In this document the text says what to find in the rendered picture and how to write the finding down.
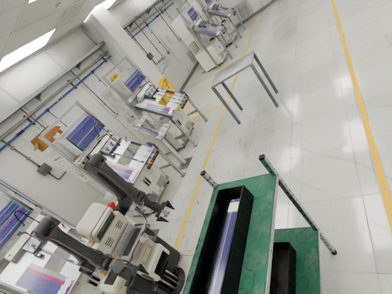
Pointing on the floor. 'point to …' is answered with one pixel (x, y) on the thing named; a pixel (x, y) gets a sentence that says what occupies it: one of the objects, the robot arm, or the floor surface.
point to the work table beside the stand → (246, 61)
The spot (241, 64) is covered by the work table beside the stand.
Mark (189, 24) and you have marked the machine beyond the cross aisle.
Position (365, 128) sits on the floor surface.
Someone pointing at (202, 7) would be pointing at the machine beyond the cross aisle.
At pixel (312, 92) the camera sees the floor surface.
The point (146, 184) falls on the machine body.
